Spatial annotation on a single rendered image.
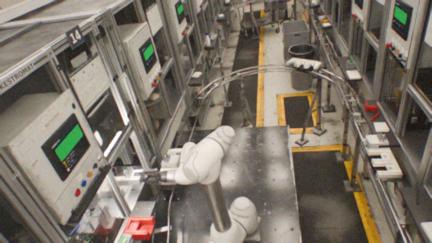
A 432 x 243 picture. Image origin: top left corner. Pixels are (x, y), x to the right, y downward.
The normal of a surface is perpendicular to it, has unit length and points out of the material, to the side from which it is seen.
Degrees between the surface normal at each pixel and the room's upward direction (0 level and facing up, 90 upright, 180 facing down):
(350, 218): 0
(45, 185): 90
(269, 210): 0
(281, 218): 0
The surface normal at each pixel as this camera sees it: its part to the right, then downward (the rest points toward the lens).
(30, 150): 0.98, -0.06
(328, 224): -0.15, -0.82
